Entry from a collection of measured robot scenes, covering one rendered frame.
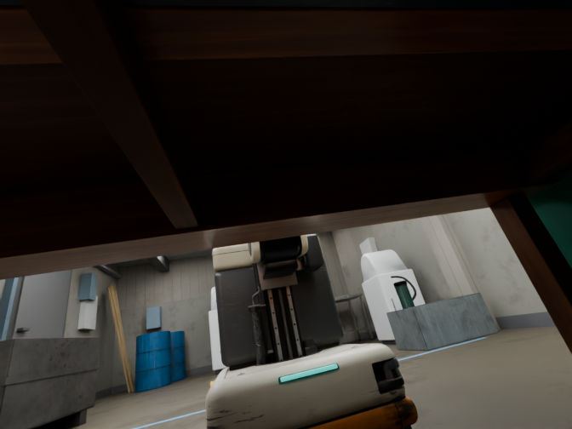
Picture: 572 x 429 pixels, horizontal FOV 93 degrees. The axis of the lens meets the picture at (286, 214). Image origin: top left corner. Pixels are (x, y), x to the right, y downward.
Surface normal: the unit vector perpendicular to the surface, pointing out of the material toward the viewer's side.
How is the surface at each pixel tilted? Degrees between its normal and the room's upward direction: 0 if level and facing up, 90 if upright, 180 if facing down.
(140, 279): 90
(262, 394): 90
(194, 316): 90
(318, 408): 90
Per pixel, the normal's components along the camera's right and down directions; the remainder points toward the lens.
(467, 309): 0.16, -0.43
